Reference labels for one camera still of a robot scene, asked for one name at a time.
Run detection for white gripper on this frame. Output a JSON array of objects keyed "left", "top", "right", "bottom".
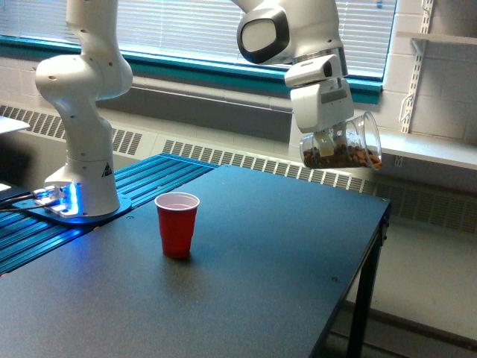
[{"left": 291, "top": 79, "right": 354, "bottom": 157}]

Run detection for brown nuts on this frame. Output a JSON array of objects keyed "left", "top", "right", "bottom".
[{"left": 303, "top": 145, "right": 382, "bottom": 170}]

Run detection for clear plastic cup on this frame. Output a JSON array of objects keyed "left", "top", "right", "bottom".
[{"left": 300, "top": 112, "right": 382, "bottom": 170}]

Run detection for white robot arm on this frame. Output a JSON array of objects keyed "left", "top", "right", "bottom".
[{"left": 35, "top": 1, "right": 354, "bottom": 220}]

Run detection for radiator vent grille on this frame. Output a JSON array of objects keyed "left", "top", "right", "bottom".
[{"left": 1, "top": 104, "right": 476, "bottom": 234}]

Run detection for white upper shelf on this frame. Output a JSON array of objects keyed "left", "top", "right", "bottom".
[{"left": 396, "top": 31, "right": 477, "bottom": 45}]

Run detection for red plastic cup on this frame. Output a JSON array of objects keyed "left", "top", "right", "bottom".
[{"left": 154, "top": 192, "right": 200, "bottom": 259}]

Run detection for white window blinds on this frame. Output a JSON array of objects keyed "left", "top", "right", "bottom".
[{"left": 1, "top": 1, "right": 397, "bottom": 78}]

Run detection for black table leg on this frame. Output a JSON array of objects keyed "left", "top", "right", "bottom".
[{"left": 346, "top": 209, "right": 390, "bottom": 357}]

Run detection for blue aluminium mounting plate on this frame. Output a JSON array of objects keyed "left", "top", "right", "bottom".
[{"left": 1, "top": 154, "right": 217, "bottom": 274}]

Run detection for white side table edge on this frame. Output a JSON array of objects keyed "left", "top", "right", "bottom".
[{"left": 0, "top": 116, "right": 30, "bottom": 134}]

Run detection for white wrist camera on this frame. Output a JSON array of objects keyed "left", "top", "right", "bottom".
[{"left": 285, "top": 54, "right": 344, "bottom": 88}]

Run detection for white wall shelf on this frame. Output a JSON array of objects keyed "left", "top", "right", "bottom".
[{"left": 379, "top": 129, "right": 476, "bottom": 170}]

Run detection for white shelf bracket rail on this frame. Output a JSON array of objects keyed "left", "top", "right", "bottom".
[{"left": 397, "top": 0, "right": 434, "bottom": 134}]

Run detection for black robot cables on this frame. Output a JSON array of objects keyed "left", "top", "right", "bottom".
[{"left": 0, "top": 190, "right": 49, "bottom": 213}]

